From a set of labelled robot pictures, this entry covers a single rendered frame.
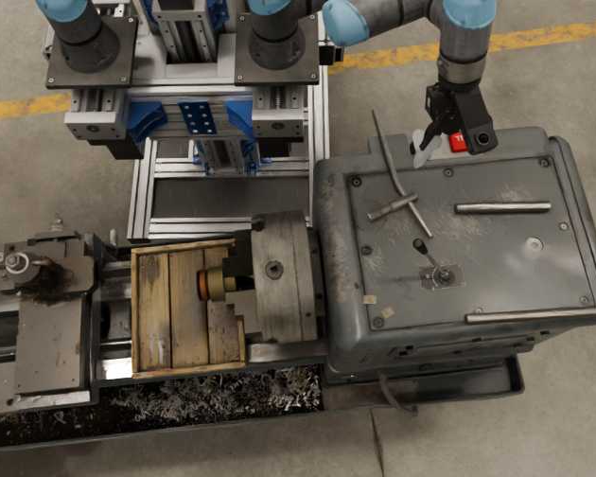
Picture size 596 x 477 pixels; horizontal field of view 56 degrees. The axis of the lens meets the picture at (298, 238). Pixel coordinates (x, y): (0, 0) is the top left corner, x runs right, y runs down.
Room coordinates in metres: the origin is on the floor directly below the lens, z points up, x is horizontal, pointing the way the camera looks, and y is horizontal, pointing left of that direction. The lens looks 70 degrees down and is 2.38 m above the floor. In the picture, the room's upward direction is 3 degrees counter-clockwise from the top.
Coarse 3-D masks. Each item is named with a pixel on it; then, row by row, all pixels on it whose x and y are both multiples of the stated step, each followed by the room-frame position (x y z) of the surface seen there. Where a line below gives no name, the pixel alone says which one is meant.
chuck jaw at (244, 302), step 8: (232, 296) 0.33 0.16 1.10; (240, 296) 0.33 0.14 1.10; (248, 296) 0.33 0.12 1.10; (232, 304) 0.31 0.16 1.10; (240, 304) 0.31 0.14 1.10; (248, 304) 0.31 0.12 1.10; (256, 304) 0.31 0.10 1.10; (240, 312) 0.29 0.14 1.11; (248, 312) 0.29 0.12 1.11; (256, 312) 0.29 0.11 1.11; (248, 320) 0.27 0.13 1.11; (256, 320) 0.27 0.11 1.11; (248, 328) 0.25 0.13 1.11; (256, 328) 0.25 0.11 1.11; (248, 336) 0.24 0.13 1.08; (256, 336) 0.24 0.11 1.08
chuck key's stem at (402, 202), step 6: (414, 192) 0.49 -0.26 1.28; (402, 198) 0.48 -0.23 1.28; (408, 198) 0.48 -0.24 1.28; (414, 198) 0.48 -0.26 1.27; (390, 204) 0.47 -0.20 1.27; (396, 204) 0.46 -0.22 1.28; (402, 204) 0.47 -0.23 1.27; (378, 210) 0.46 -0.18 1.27; (384, 210) 0.45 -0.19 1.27; (390, 210) 0.46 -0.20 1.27; (372, 216) 0.44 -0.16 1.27; (378, 216) 0.44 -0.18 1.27
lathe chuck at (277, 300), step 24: (264, 216) 0.49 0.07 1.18; (288, 216) 0.49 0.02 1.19; (264, 240) 0.42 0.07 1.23; (288, 240) 0.41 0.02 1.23; (264, 264) 0.36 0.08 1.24; (288, 264) 0.36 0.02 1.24; (264, 288) 0.31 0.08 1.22; (288, 288) 0.31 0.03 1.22; (264, 312) 0.27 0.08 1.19; (288, 312) 0.26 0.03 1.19; (264, 336) 0.23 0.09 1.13; (288, 336) 0.22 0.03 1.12
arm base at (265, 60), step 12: (252, 36) 0.97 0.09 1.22; (288, 36) 0.94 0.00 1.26; (300, 36) 0.97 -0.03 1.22; (252, 48) 0.96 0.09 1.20; (264, 48) 0.93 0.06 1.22; (276, 48) 0.93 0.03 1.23; (288, 48) 0.93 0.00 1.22; (300, 48) 0.95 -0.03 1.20; (264, 60) 0.92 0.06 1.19; (276, 60) 0.92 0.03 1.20; (288, 60) 0.92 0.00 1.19
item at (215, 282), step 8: (200, 272) 0.39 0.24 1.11; (208, 272) 0.39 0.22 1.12; (216, 272) 0.39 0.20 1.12; (200, 280) 0.37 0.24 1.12; (208, 280) 0.37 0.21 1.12; (216, 280) 0.36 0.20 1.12; (224, 280) 0.37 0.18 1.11; (232, 280) 0.37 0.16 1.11; (200, 288) 0.35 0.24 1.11; (208, 288) 0.35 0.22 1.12; (216, 288) 0.35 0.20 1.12; (224, 288) 0.35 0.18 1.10; (232, 288) 0.35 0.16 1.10; (200, 296) 0.33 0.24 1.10; (208, 296) 0.33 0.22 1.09; (216, 296) 0.33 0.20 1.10; (224, 296) 0.33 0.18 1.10
